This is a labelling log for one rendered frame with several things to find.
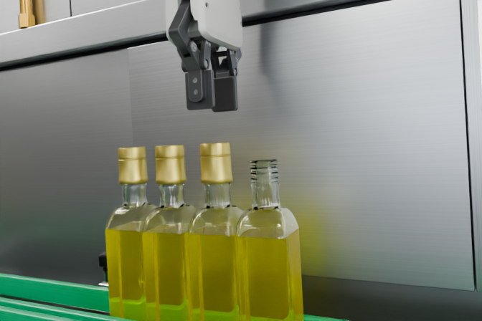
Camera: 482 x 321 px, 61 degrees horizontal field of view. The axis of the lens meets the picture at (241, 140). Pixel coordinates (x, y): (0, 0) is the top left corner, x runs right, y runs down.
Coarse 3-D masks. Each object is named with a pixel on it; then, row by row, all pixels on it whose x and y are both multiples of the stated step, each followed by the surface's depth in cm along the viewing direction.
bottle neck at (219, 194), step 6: (204, 186) 45; (210, 186) 45; (216, 186) 45; (222, 186) 45; (228, 186) 45; (204, 192) 46; (210, 192) 45; (216, 192) 45; (222, 192) 45; (228, 192) 45; (210, 198) 45; (216, 198) 45; (222, 198) 45; (228, 198) 45; (204, 204) 46; (210, 204) 45; (216, 204) 45; (222, 204) 45
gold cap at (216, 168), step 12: (204, 144) 45; (216, 144) 44; (228, 144) 45; (204, 156) 45; (216, 156) 44; (228, 156) 45; (204, 168) 45; (216, 168) 44; (228, 168) 45; (204, 180) 45; (216, 180) 44; (228, 180) 45
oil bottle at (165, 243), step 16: (160, 208) 47; (176, 208) 47; (192, 208) 48; (144, 224) 47; (160, 224) 46; (176, 224) 45; (144, 240) 47; (160, 240) 46; (176, 240) 45; (144, 256) 47; (160, 256) 46; (176, 256) 45; (144, 272) 47; (160, 272) 46; (176, 272) 45; (160, 288) 46; (176, 288) 45; (160, 304) 46; (176, 304) 45; (160, 320) 46; (176, 320) 45
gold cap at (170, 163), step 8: (160, 152) 47; (168, 152) 47; (176, 152) 47; (160, 160) 47; (168, 160) 47; (176, 160) 47; (184, 160) 48; (160, 168) 47; (168, 168) 47; (176, 168) 47; (184, 168) 48; (160, 176) 47; (168, 176) 47; (176, 176) 47; (184, 176) 48; (160, 184) 47
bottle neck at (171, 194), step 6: (162, 186) 47; (168, 186) 47; (174, 186) 47; (180, 186) 47; (162, 192) 47; (168, 192) 47; (174, 192) 47; (180, 192) 47; (162, 198) 47; (168, 198) 47; (174, 198) 47; (180, 198) 47; (162, 204) 47; (168, 204) 47; (174, 204) 47
